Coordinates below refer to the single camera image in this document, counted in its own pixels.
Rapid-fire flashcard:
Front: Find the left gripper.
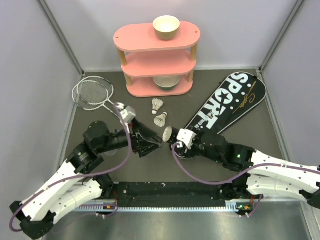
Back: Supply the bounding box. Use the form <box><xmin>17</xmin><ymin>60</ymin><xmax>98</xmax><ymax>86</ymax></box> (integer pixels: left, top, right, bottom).
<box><xmin>98</xmin><ymin>117</ymin><xmax>163</xmax><ymax>157</ymax></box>

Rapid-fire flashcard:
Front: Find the black shuttlecock tube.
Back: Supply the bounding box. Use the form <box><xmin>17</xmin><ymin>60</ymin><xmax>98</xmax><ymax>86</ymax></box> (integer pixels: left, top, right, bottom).
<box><xmin>162</xmin><ymin>126</ymin><xmax>179</xmax><ymax>144</ymax></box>

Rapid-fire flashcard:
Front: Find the white shuttlecock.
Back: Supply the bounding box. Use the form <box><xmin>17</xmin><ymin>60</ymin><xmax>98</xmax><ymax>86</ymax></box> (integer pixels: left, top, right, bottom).
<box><xmin>151</xmin><ymin>98</ymin><xmax>164</xmax><ymax>115</ymax></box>
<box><xmin>153</xmin><ymin>112</ymin><xmax>168</xmax><ymax>128</ymax></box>

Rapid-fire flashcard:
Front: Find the white shuttlecock top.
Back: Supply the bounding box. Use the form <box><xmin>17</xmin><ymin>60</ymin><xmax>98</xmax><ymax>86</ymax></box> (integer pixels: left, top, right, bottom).
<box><xmin>151</xmin><ymin>98</ymin><xmax>164</xmax><ymax>115</ymax></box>

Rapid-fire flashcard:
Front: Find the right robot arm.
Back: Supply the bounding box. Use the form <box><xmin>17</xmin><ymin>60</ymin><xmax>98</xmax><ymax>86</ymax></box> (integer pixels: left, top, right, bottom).
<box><xmin>162</xmin><ymin>127</ymin><xmax>320</xmax><ymax>209</ymax></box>

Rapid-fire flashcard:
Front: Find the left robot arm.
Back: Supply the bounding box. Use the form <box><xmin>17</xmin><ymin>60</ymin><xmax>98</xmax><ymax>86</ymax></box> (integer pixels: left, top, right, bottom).
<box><xmin>9</xmin><ymin>119</ymin><xmax>162</xmax><ymax>240</ymax></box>

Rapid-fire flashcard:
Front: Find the badminton racket lower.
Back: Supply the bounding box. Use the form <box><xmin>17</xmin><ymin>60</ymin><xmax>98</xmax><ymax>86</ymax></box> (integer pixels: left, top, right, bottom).
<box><xmin>71</xmin><ymin>80</ymin><xmax>123</xmax><ymax>123</ymax></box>

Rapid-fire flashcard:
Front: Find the badminton racket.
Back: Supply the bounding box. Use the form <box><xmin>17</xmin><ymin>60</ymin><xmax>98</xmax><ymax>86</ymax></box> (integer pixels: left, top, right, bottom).
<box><xmin>77</xmin><ymin>76</ymin><xmax>126</xmax><ymax>118</ymax></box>
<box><xmin>71</xmin><ymin>80</ymin><xmax>123</xmax><ymax>123</ymax></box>

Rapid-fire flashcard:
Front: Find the badminton racket upper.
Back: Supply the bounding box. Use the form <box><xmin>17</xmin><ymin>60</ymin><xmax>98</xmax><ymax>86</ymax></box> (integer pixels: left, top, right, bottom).
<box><xmin>77</xmin><ymin>76</ymin><xmax>126</xmax><ymax>118</ymax></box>

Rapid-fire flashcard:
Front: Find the green bowl on bottom shelf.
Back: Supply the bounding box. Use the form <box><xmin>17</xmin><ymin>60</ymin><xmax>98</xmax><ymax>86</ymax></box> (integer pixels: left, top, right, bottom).
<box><xmin>153</xmin><ymin>76</ymin><xmax>181</xmax><ymax>91</ymax></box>

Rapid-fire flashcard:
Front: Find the black racket bag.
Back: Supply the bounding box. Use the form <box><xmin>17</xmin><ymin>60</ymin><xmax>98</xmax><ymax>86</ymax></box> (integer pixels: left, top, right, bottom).
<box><xmin>184</xmin><ymin>71</ymin><xmax>267</xmax><ymax>134</ymax></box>

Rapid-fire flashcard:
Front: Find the pink three-tier shelf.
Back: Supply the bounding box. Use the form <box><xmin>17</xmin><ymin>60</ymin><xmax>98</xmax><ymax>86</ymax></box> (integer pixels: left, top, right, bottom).
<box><xmin>113</xmin><ymin>21</ymin><xmax>201</xmax><ymax>98</ymax></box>

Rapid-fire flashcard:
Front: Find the cream bowl on top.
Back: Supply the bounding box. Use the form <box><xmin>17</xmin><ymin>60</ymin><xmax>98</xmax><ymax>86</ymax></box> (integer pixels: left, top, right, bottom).
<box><xmin>152</xmin><ymin>15</ymin><xmax>180</xmax><ymax>41</ymax></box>

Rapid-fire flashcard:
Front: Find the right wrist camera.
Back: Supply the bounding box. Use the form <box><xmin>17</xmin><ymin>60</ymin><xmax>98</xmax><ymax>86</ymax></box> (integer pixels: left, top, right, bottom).
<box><xmin>177</xmin><ymin>129</ymin><xmax>197</xmax><ymax>150</ymax></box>

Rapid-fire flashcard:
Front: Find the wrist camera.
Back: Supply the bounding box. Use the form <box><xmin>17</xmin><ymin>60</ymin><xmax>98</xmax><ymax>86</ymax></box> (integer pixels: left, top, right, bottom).
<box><xmin>115</xmin><ymin>102</ymin><xmax>136</xmax><ymax>124</ymax></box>
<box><xmin>177</xmin><ymin>129</ymin><xmax>197</xmax><ymax>150</ymax></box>

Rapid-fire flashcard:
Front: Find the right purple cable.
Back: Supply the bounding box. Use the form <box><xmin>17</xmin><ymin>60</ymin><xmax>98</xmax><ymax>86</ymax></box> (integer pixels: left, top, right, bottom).
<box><xmin>171</xmin><ymin>142</ymin><xmax>320</xmax><ymax>186</ymax></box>

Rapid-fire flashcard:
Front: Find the purple cable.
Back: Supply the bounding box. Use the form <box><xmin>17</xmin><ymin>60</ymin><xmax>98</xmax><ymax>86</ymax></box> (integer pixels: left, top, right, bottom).
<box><xmin>9</xmin><ymin>102</ymin><xmax>133</xmax><ymax>233</ymax></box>
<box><xmin>171</xmin><ymin>142</ymin><xmax>320</xmax><ymax>186</ymax></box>

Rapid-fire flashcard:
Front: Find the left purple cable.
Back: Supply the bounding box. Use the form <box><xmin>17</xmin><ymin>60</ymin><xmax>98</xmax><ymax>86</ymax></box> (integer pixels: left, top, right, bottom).
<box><xmin>9</xmin><ymin>102</ymin><xmax>133</xmax><ymax>233</ymax></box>

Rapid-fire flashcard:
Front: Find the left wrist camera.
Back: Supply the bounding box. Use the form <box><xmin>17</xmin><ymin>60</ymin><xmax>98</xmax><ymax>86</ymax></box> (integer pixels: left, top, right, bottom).
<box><xmin>115</xmin><ymin>102</ymin><xmax>136</xmax><ymax>124</ymax></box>

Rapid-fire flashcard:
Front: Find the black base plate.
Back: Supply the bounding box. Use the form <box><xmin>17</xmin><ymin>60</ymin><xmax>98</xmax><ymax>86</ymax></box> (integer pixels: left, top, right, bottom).
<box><xmin>97</xmin><ymin>182</ymin><xmax>252</xmax><ymax>208</ymax></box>

